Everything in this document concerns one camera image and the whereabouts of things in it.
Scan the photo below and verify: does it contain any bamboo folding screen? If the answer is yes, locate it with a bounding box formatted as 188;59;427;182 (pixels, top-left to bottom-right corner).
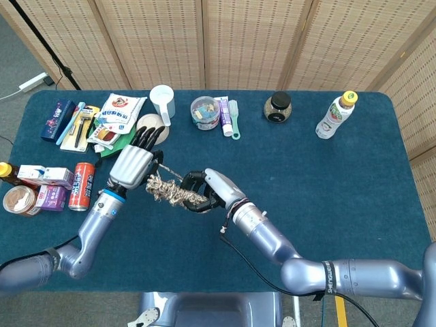
0;0;436;225

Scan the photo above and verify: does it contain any brown bottle yellow cap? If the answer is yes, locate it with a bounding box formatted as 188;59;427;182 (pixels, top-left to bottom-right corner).
0;161;21;184

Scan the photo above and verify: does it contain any clear round container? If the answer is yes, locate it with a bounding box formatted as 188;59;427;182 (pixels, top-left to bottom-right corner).
189;95;221;131

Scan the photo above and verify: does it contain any dark blue printed box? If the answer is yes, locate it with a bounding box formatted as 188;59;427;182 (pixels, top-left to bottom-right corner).
40;98;76;143

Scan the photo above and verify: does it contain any white table leg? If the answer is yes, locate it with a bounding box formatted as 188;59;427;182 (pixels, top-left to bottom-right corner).
292;296;302;327

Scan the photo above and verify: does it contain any drink bottle yellow cap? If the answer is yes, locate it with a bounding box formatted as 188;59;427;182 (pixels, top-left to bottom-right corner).
315;90;359;140

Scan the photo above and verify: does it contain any brown jar of powder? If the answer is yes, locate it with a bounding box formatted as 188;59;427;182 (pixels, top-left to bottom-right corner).
2;185;42;218

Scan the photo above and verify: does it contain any white snack bag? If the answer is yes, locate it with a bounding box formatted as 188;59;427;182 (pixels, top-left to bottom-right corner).
93;92;148;136

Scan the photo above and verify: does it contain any mint green brush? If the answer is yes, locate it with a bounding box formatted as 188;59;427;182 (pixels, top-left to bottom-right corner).
228;99;242;140

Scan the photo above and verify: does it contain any light blue handled cup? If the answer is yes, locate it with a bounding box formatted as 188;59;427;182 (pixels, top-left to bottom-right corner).
149;84;176;127

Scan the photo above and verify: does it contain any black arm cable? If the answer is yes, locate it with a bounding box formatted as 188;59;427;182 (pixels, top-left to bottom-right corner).
0;234;80;270
219;225;379;327

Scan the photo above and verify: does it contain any green cloth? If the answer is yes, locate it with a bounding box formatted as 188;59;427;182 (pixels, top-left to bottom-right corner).
89;121;138;168

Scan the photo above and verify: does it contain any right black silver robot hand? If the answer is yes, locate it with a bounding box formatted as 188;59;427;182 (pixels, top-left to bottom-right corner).
179;168;247;214

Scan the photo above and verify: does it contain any red drink can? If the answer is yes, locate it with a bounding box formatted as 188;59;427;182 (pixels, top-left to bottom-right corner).
67;161;96;213

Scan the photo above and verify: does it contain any white power cable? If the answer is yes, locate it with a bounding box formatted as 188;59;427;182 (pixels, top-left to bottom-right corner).
0;89;23;102

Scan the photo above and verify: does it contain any white purple tube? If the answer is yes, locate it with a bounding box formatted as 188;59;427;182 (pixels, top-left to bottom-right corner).
214;96;234;138

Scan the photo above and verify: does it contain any dark blue table mat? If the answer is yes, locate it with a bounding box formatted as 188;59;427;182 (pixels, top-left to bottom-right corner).
7;89;431;294

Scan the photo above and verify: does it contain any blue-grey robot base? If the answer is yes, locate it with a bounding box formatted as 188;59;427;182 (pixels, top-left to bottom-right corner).
127;292;297;327

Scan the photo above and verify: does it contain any light blue toothbrush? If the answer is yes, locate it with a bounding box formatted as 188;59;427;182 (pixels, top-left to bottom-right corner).
55;101;86;146

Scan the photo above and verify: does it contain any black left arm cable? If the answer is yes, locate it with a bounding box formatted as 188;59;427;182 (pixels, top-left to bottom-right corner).
0;234;80;270

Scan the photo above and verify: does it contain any white red carton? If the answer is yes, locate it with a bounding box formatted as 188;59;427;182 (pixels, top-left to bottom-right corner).
16;163;48;187

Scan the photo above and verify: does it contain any white purple box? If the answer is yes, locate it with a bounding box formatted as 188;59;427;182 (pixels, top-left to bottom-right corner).
42;166;75;191

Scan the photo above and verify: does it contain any braided rope bundle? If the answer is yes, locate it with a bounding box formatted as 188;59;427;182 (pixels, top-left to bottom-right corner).
145;163;211;208

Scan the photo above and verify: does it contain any black razor on yellow card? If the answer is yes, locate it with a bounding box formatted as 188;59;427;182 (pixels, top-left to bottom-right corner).
59;105;102;153

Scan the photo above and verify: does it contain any glass jar black lid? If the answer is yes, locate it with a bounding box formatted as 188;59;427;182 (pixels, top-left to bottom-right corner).
263;91;293;124

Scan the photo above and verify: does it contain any small red yellow packet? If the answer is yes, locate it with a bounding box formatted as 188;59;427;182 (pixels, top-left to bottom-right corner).
87;123;122;148

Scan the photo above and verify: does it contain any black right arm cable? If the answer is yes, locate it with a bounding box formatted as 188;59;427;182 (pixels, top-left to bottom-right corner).
219;225;379;327

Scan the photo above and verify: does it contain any black tripod stand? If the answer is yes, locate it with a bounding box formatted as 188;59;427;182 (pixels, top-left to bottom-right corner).
8;0;82;91

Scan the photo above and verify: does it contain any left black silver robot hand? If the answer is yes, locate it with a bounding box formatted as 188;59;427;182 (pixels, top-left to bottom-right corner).
108;125;165;191

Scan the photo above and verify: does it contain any beige bowl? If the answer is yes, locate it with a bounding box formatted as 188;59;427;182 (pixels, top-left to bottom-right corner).
136;113;170;144

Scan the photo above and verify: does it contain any white power strip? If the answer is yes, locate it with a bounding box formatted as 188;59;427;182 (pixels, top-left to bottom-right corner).
18;72;48;93

